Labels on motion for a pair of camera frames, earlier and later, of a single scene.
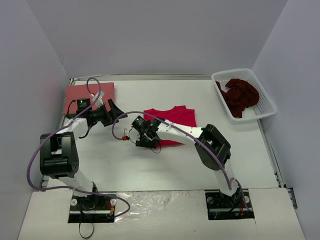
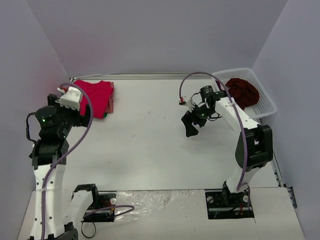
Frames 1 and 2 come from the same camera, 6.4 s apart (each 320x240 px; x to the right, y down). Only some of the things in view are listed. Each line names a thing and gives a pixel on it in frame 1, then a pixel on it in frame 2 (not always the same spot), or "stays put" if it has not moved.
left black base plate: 92,209 stays put
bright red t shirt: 178,114 → 98,92
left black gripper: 109,115 → 81,116
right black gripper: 144,141 → 194,116
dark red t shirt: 241,94 stays put
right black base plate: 221,206 stays put
